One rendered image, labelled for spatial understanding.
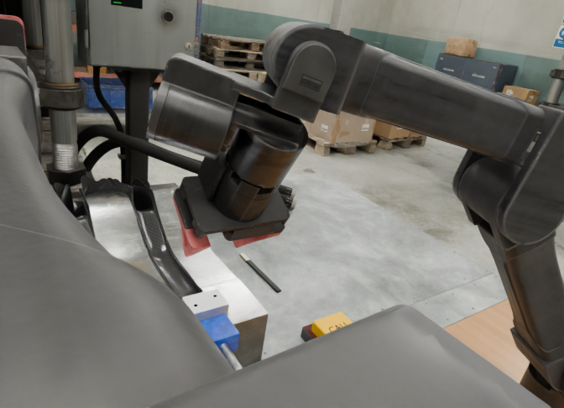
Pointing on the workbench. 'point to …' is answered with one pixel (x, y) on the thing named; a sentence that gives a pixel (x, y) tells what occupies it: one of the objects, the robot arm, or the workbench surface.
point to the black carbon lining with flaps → (182, 288)
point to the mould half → (246, 317)
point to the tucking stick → (261, 273)
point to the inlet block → (216, 321)
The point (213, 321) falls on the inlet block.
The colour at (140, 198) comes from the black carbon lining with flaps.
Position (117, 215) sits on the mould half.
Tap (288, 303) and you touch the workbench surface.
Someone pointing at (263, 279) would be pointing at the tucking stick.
